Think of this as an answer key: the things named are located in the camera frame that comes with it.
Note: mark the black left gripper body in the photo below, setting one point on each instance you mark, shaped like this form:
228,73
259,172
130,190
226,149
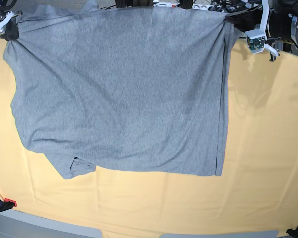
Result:
283,26

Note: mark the grey t-shirt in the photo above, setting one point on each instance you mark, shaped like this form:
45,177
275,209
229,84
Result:
134,89

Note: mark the white power strip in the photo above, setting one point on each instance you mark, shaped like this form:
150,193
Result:
197,5

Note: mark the yellow tablecloth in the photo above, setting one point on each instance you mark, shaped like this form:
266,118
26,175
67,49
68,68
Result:
257,190

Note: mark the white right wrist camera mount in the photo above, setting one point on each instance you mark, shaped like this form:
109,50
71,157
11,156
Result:
0,29

